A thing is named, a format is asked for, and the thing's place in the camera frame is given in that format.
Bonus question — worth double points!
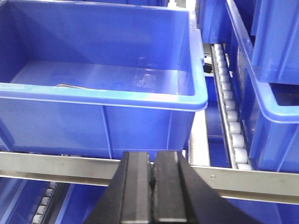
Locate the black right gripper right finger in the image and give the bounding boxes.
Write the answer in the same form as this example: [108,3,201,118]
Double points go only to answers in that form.
[152,151,257,224]

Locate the white roller track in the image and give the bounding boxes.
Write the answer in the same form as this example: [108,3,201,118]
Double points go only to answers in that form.
[31,182,58,224]
[211,44,252,170]

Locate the blue upper bin right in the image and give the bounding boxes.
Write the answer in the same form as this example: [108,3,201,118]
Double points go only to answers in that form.
[251,0,299,84]

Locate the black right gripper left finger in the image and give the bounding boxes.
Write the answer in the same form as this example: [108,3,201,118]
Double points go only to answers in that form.
[84,152,151,224]

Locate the small silver ribbed tray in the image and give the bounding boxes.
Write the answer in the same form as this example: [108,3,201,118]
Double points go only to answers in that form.
[56,84,86,89]

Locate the white roller track lower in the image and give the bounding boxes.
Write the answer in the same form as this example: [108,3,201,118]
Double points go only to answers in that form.
[31,182,58,224]

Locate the steel front rack rail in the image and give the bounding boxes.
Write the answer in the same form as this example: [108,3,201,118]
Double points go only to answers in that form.
[0,152,299,204]

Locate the blue bin lower left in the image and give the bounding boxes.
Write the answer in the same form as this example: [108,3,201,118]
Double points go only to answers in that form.
[0,177,49,224]

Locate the large blue plastic box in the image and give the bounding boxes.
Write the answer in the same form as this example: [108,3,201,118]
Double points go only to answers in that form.
[0,0,207,159]

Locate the white roller track far left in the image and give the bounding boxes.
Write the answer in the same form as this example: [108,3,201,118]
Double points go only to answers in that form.
[211,44,252,170]

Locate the blue bin lower centre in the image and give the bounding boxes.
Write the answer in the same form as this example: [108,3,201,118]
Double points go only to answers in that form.
[55,184,106,224]

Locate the blue stacked bin right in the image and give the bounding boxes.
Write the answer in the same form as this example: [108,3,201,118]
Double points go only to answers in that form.
[225,0,299,173]

